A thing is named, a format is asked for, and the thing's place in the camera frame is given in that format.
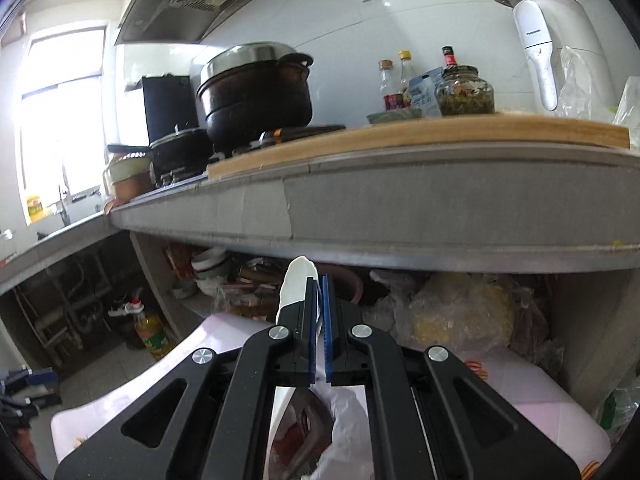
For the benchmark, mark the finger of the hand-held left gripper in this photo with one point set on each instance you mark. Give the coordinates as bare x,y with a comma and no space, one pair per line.
42,400
35,376

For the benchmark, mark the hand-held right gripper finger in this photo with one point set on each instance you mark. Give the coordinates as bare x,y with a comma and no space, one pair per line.
316,320
328,320

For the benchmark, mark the pink plastic basin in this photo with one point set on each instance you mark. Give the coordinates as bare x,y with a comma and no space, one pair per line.
350,285

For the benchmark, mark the grey drain pipe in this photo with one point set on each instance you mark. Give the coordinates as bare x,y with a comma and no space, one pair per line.
70,305

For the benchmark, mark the stack of ceramic bowls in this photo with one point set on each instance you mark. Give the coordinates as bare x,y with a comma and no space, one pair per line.
210,270

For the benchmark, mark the cooking oil bottle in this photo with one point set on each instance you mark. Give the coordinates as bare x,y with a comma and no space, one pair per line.
152,335

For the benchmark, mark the yellow-filled plastic bag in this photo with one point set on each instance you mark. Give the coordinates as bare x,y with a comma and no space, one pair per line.
460,310

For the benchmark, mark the grey concrete kitchen counter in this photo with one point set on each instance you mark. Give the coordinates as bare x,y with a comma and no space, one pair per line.
400,200

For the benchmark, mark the red packet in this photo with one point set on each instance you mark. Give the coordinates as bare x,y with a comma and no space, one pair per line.
182,260

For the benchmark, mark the yellow detergent bottle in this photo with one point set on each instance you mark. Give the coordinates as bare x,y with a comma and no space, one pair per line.
35,207

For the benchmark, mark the faucet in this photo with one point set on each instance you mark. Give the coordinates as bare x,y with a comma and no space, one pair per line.
63,205

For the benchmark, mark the gas stove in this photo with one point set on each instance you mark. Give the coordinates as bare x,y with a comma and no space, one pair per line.
175,175

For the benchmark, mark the wooden cutting board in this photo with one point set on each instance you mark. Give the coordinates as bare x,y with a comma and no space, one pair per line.
425,135

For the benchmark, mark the small green dish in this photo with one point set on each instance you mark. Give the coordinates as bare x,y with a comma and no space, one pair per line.
395,116

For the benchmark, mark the black wok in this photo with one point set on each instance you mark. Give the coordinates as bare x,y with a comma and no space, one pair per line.
180,147

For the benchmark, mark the large black cooking pot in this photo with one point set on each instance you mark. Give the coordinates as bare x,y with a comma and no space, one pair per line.
255,105

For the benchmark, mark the cream enamel basin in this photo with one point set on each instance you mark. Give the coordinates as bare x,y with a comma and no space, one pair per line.
127,167

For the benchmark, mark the clear bottle gold cap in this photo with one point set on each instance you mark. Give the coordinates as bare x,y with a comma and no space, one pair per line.
386,80

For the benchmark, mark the clear bottle yellow cap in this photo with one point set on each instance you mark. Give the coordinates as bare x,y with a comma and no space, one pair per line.
405,75

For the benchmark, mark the window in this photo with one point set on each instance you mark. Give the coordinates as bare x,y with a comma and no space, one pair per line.
60,120

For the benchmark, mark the black box appliance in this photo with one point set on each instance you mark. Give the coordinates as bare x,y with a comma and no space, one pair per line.
167,105

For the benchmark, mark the glass pickle jar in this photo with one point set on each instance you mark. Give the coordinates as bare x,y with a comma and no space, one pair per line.
464,92

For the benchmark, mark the steel pot lid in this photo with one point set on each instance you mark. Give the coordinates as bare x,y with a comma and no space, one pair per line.
245,60

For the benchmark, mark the dark bottle red cap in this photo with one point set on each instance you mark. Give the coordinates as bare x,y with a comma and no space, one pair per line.
450,56

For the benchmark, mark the crumpled white plastic bag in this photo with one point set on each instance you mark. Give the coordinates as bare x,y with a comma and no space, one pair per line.
620,405

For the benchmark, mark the clear plastic bag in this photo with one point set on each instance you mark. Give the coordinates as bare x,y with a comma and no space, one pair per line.
595,90

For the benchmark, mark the white kitchen appliance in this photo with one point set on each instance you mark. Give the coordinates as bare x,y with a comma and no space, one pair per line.
560,45

